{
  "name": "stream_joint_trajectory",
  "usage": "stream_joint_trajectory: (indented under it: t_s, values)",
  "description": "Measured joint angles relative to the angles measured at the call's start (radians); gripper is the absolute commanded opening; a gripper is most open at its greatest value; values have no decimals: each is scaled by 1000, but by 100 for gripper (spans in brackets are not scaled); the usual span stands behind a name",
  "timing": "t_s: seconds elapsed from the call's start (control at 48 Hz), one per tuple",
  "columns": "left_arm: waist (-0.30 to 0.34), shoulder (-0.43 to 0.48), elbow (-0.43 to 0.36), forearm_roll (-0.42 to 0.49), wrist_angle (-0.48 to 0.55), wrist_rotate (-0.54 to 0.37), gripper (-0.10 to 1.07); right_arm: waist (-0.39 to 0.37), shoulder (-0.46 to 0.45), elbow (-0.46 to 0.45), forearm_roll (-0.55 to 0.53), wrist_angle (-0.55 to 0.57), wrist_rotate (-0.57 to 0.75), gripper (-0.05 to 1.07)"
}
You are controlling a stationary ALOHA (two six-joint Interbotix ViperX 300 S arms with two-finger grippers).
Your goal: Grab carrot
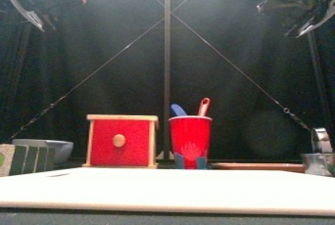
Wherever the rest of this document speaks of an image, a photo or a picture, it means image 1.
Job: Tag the red wooden drawer box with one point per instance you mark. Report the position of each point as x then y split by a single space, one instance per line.
121 141

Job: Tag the metal measuring cup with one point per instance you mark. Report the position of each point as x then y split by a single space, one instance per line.
319 157

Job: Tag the red plastic cup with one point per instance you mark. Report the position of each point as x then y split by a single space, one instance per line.
190 142

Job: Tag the white cutting board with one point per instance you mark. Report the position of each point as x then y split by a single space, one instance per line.
165 189

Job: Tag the grey bowl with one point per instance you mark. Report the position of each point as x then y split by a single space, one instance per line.
47 147

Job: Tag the green striped box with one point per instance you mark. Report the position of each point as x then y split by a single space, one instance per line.
24 159

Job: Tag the wooden board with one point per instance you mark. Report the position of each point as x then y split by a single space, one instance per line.
257 167

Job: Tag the vertical metal frame pole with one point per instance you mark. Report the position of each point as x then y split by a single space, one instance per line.
166 66

